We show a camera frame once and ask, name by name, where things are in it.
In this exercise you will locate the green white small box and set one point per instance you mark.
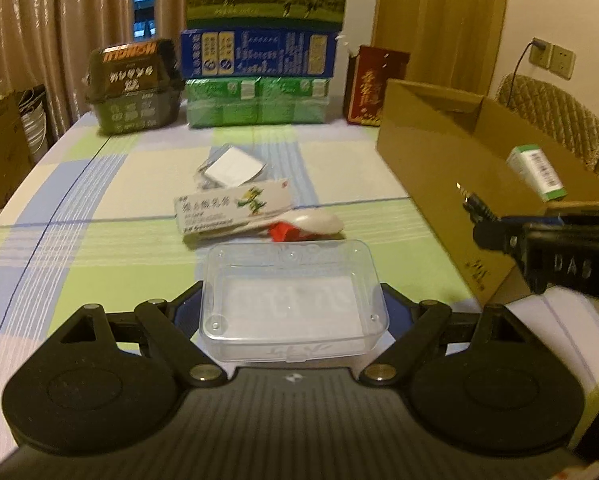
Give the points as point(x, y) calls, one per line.
point(534, 170)

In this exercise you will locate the double wall socket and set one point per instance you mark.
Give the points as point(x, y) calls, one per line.
point(562, 60)

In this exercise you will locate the red gift box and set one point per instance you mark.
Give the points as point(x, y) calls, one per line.
point(374, 85)

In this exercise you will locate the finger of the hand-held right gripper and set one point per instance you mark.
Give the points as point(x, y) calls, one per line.
point(534, 220)
point(502, 237)

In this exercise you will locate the white plastic object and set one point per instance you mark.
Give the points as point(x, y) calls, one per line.
point(314, 221)

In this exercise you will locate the shrink-wrapped green cartons pack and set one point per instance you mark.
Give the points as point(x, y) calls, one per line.
point(254, 102)

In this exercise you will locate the checkered tablecloth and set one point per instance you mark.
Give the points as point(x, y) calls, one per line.
point(104, 220)

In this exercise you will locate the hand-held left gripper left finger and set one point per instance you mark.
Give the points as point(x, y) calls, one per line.
point(187, 315)

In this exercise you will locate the window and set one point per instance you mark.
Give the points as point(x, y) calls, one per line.
point(144, 0)

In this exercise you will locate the dark brown drink carton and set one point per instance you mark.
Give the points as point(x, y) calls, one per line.
point(134, 90)

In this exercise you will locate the blue carton box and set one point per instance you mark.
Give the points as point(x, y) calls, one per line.
point(259, 52)

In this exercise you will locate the cardboard box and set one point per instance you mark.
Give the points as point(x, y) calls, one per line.
point(429, 170)

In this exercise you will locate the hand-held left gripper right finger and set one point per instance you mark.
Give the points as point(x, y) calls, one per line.
point(402, 312)

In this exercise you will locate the red candy packet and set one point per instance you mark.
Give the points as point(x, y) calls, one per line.
point(284, 232)

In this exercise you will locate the clear plastic box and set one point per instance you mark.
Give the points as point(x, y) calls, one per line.
point(289, 305)

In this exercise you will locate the chair with quilted cover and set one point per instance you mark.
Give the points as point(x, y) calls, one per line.
point(554, 110)

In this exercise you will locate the brown paper bag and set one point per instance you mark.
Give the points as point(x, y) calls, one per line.
point(4, 150)

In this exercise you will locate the clear packet with white card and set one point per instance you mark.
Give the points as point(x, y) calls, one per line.
point(232, 167)

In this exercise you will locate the white plastic bag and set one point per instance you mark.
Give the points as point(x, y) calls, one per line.
point(34, 120)

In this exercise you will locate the cartoon print ointment box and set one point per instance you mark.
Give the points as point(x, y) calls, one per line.
point(219, 210)

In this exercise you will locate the golden curtain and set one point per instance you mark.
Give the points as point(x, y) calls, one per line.
point(439, 10)

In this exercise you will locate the pink curtain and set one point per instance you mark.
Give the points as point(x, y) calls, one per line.
point(54, 20)

